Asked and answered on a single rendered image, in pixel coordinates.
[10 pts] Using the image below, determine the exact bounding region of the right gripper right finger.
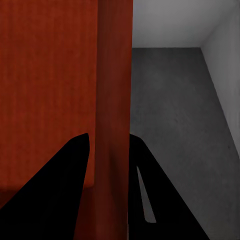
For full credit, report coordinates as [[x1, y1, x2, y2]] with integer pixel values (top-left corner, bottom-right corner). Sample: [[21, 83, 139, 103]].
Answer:
[[127, 134, 210, 240]]

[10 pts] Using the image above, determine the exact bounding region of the storage box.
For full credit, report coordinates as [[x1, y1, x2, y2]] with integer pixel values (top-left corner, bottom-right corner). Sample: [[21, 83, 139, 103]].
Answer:
[[0, 0, 133, 240]]

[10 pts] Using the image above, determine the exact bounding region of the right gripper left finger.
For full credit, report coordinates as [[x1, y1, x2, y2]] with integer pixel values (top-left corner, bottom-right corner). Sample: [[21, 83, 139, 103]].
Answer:
[[0, 133, 90, 240]]

